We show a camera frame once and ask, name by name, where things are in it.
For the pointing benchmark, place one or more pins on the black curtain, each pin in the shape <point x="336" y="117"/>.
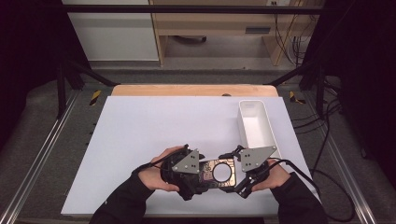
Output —
<point x="28" y="62"/>
<point x="367" y="77"/>

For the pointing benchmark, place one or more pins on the dark patterned phone case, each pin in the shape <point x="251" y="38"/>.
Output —
<point x="209" y="174"/>

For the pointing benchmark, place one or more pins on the person's right hand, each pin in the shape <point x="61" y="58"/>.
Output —
<point x="274" y="177"/>

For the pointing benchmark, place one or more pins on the aluminium rail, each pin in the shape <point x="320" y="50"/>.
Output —
<point x="345" y="174"/>
<point x="37" y="158"/>

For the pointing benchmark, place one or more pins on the grey label on desk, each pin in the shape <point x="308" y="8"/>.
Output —
<point x="257" y="30"/>

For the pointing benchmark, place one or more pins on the person's left hand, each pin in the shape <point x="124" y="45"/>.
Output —
<point x="152" y="179"/>

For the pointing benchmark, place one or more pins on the black horizontal frame bar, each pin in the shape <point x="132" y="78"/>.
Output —
<point x="186" y="9"/>

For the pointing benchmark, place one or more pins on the yellow black tape marker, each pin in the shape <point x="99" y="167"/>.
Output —
<point x="294" y="98"/>
<point x="95" y="97"/>

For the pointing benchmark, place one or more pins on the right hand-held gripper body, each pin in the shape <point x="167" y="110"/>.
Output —
<point x="255" y="158"/>

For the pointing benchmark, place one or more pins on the white board table cover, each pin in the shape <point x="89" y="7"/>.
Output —
<point x="155" y="124"/>

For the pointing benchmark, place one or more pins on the black metal stand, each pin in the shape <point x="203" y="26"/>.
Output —
<point x="61" y="90"/>
<point x="320" y="90"/>

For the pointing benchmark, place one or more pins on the white cabinet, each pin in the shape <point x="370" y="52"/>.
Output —
<point x="115" y="34"/>

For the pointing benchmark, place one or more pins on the white plastic bin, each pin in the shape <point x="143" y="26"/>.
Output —
<point x="257" y="130"/>

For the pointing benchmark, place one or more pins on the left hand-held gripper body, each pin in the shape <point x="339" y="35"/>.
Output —
<point x="186" y="163"/>

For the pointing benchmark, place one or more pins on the light wooden desk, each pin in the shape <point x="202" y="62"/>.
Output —
<point x="218" y="23"/>

